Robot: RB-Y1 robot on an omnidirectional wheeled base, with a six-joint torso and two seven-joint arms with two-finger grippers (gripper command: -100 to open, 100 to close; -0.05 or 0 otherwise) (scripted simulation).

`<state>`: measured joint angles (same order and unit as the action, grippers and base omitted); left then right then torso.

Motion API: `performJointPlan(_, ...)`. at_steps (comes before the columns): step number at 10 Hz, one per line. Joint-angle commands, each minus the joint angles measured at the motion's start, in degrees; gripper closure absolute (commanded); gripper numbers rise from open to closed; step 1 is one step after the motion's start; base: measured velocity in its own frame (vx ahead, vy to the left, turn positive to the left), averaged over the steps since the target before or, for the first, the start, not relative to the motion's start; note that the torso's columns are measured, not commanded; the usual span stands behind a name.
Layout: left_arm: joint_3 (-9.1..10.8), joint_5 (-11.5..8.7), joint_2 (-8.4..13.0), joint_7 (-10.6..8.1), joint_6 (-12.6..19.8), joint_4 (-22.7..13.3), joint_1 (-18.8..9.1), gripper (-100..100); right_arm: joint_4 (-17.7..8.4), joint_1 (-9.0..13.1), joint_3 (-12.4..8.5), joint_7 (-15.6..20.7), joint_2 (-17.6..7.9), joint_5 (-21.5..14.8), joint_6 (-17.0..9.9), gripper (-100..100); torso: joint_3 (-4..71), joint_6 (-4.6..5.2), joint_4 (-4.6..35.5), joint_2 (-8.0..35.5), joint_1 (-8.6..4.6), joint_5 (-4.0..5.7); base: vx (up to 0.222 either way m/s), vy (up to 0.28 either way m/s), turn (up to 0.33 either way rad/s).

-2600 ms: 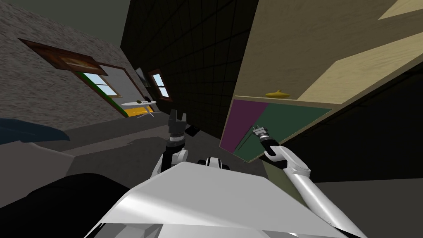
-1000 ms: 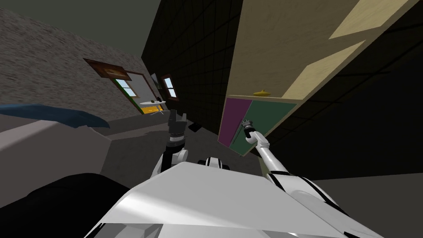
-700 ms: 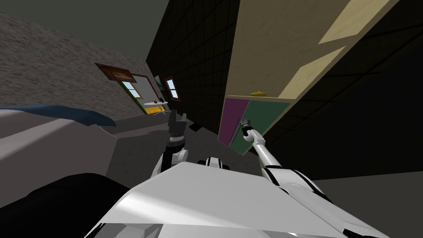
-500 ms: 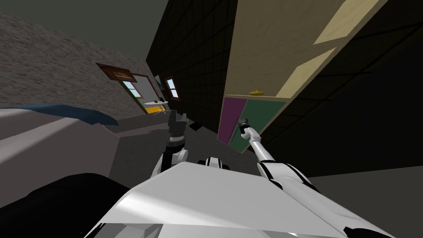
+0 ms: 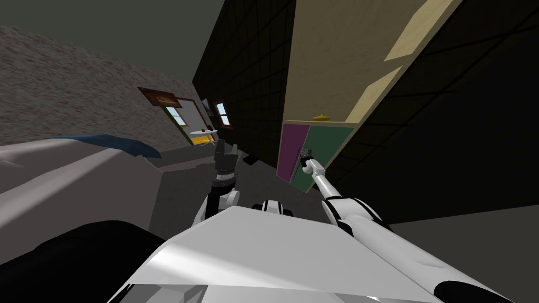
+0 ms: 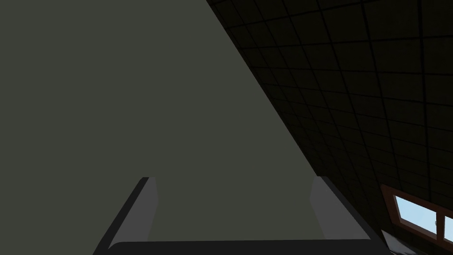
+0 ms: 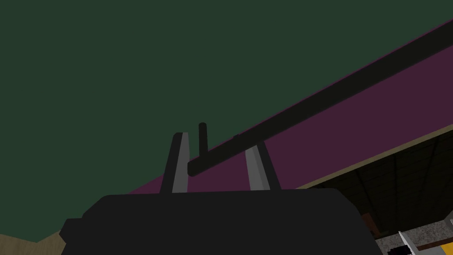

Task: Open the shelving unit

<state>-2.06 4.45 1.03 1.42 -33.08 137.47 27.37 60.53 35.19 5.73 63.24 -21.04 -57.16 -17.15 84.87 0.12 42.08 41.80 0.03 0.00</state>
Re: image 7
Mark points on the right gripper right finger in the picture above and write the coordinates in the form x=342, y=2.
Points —
x=260, y=173

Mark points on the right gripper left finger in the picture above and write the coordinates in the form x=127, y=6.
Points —
x=179, y=166

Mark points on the purple appliance door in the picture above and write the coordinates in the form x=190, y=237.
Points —
x=354, y=136

